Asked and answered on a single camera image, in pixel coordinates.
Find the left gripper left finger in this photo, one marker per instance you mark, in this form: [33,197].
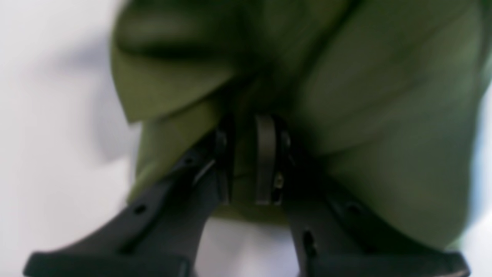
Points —
[159,233]

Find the olive green T-shirt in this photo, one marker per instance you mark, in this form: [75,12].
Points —
[385,94]

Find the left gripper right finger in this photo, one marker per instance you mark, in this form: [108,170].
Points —
[335,234]

